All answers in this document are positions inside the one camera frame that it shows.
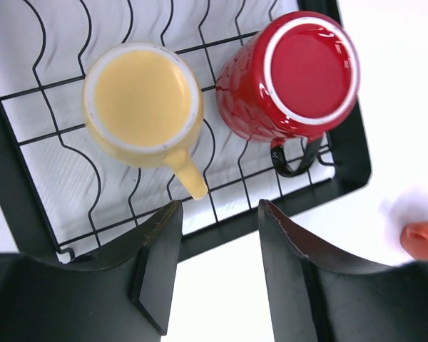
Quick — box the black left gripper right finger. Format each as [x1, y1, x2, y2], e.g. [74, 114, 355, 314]
[258, 200, 428, 341]

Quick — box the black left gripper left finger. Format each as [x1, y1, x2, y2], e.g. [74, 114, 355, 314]
[0, 201, 183, 341]

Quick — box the yellow mug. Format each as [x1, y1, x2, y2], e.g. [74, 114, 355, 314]
[82, 43, 208, 200]

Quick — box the red mug black handle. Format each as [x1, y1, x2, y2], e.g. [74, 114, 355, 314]
[215, 11, 360, 177]

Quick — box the orange small cup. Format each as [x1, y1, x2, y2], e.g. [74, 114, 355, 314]
[400, 221, 428, 260]

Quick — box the black wire dish rack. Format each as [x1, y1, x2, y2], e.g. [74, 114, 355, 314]
[0, 1, 371, 263]

